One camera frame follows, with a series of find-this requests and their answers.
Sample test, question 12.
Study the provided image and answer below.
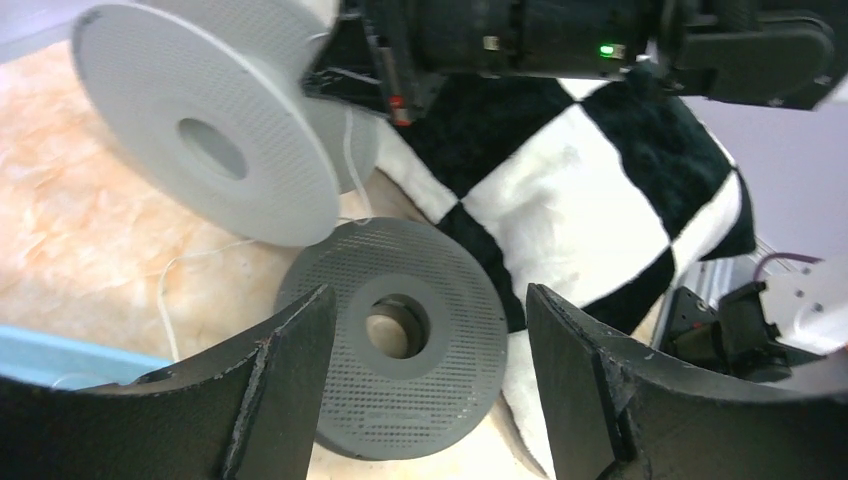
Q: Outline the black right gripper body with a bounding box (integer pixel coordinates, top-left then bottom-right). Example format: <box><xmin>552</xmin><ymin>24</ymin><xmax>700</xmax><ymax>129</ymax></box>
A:
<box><xmin>301</xmin><ymin>0</ymin><xmax>446</xmax><ymax>126</ymax></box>

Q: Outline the black cable spool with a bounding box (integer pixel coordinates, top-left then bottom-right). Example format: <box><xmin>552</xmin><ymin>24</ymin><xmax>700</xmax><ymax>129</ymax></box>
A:
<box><xmin>276</xmin><ymin>217</ymin><xmax>507</xmax><ymax>461</ymax></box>

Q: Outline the black white checkered pillow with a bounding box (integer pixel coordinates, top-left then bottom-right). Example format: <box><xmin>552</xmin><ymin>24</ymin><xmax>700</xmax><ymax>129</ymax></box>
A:
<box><xmin>377</xmin><ymin>68</ymin><xmax>756</xmax><ymax>476</ymax></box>

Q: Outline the blue perforated plastic basket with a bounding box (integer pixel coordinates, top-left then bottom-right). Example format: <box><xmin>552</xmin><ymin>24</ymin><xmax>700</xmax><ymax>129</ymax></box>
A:
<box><xmin>1</xmin><ymin>325</ymin><xmax>171</xmax><ymax>390</ymax></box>

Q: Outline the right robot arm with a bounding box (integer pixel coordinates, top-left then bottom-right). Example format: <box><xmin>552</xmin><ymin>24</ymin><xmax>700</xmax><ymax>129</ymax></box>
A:
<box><xmin>302</xmin><ymin>1</ymin><xmax>847</xmax><ymax>390</ymax></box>

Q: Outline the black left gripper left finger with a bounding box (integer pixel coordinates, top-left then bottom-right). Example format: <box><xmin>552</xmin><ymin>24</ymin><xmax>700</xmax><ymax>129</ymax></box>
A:
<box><xmin>1</xmin><ymin>286</ymin><xmax>336</xmax><ymax>479</ymax></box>

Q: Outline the grey cable spool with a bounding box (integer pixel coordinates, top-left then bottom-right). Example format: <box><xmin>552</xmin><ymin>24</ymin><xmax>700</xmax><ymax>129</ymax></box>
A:
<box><xmin>71</xmin><ymin>1</ymin><xmax>378</xmax><ymax>247</ymax></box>

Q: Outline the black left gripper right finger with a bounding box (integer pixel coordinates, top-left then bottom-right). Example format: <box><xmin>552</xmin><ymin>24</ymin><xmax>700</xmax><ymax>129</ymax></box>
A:
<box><xmin>526</xmin><ymin>284</ymin><xmax>847</xmax><ymax>479</ymax></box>

